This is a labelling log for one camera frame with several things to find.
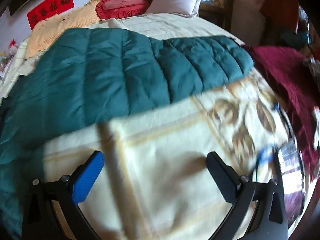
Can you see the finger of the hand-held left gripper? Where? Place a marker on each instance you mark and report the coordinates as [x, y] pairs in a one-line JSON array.
[[265, 156], [276, 108]]

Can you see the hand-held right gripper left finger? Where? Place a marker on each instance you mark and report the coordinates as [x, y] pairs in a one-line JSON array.
[[88, 177]]

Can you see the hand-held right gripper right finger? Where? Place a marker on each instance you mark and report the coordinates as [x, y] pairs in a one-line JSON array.
[[222, 180]]

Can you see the green puffer jacket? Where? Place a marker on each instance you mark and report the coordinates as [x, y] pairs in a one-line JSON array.
[[112, 75]]

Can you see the dark red blanket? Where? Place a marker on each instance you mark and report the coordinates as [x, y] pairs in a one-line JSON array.
[[287, 80]]

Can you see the cream floral bed sheet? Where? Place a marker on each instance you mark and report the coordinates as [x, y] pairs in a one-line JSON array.
[[162, 167]]

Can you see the teal cloth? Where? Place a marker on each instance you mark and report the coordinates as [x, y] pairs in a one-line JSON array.
[[295, 37]]

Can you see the wooden bed headboard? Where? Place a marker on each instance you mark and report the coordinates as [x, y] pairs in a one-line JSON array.
[[217, 0]]

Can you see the yellow frilled pillow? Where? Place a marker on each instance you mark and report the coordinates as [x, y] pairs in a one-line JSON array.
[[62, 22]]

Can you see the red frilled pillow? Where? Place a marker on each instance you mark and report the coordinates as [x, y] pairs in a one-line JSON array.
[[120, 6]]

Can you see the red wall banner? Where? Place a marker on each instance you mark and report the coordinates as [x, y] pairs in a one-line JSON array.
[[50, 10]]

